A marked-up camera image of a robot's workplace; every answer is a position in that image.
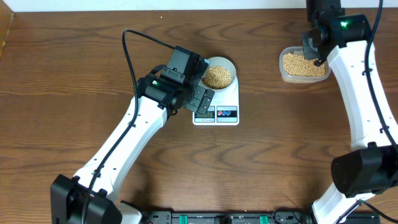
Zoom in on soybeans in bowl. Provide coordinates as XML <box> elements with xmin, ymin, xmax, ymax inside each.
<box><xmin>203</xmin><ymin>66</ymin><xmax>232</xmax><ymax>90</ymax></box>

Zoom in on right black camera cable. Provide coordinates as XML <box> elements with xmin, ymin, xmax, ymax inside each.
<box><xmin>334</xmin><ymin>0</ymin><xmax>398</xmax><ymax>224</ymax></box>

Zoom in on clear plastic soybean container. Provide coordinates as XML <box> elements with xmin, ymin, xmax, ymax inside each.
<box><xmin>279</xmin><ymin>47</ymin><xmax>331</xmax><ymax>84</ymax></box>

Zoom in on light grey round bowl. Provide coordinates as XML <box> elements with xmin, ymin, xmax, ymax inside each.
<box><xmin>200</xmin><ymin>57</ymin><xmax>238</xmax><ymax>91</ymax></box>

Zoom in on left black camera cable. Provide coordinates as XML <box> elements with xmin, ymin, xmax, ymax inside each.
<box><xmin>80</xmin><ymin>29</ymin><xmax>175</xmax><ymax>224</ymax></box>

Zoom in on white digital kitchen scale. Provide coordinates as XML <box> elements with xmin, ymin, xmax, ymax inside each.
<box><xmin>192</xmin><ymin>69</ymin><xmax>239</xmax><ymax>126</ymax></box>

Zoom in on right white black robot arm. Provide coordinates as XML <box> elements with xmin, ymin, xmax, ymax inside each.
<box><xmin>302</xmin><ymin>0</ymin><xmax>397</xmax><ymax>223</ymax></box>

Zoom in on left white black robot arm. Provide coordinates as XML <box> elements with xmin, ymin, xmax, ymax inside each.
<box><xmin>50</xmin><ymin>73</ymin><xmax>215</xmax><ymax>223</ymax></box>

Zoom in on black camera cable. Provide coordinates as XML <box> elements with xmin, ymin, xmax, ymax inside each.
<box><xmin>80</xmin><ymin>29</ymin><xmax>175</xmax><ymax>224</ymax></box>
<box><xmin>334</xmin><ymin>0</ymin><xmax>398</xmax><ymax>224</ymax></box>

